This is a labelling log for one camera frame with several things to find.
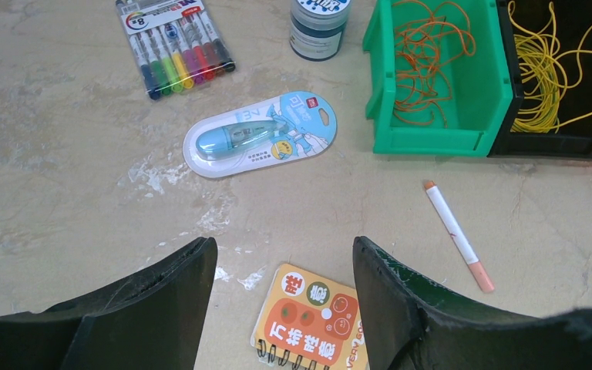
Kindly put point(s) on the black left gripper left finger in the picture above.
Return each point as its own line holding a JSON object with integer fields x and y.
{"x": 152, "y": 319}

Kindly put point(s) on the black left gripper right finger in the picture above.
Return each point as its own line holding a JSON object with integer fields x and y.
{"x": 412, "y": 322}

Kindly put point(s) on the orange spiral notebook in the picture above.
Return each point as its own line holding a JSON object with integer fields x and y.
{"x": 309, "y": 322}

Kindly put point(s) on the marker pen set pack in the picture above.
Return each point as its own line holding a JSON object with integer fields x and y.
{"x": 176, "y": 45}

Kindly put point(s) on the correction tape blister pack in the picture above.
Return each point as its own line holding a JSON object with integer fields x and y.
{"x": 289, "y": 127}

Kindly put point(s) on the round paint jar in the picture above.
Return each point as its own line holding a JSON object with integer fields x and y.
{"x": 317, "y": 27}

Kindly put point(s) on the black plastic bin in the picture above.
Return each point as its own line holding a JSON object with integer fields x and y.
{"x": 549, "y": 53}

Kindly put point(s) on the white orange marker pen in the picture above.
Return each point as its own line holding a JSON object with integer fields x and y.
{"x": 459, "y": 238}

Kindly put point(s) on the green plastic bin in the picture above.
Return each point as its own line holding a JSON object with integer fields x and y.
{"x": 440, "y": 78}

